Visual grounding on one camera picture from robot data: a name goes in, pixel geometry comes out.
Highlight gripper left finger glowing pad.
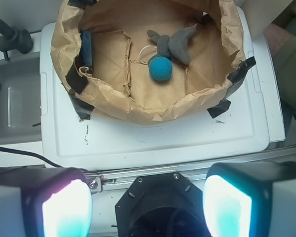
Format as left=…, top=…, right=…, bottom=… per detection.
left=0, top=167, right=92, bottom=237

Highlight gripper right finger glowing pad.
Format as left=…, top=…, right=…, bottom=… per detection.
left=203, top=161, right=296, bottom=237

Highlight blue sponge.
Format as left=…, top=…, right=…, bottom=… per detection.
left=79, top=31, right=93, bottom=67

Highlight white plastic tray lid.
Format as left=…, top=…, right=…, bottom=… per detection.
left=39, top=5, right=270, bottom=172

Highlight grey sink basin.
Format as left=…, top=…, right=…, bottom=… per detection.
left=0, top=52, right=41, bottom=145

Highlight brown paper bag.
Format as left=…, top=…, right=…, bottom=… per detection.
left=51, top=0, right=255, bottom=125

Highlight black faucet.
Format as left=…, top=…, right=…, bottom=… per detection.
left=0, top=19, right=34, bottom=61

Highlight grey plush toy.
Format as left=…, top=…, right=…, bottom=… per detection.
left=147, top=27, right=196, bottom=65

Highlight aluminium rail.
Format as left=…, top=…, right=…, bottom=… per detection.
left=83, top=145, right=296, bottom=193

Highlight black cable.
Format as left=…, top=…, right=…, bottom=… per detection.
left=0, top=145, right=89, bottom=173

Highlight black octagonal mount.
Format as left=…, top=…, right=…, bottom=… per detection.
left=115, top=172, right=211, bottom=237

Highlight white loop string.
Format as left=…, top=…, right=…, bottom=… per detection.
left=138, top=44, right=160, bottom=65

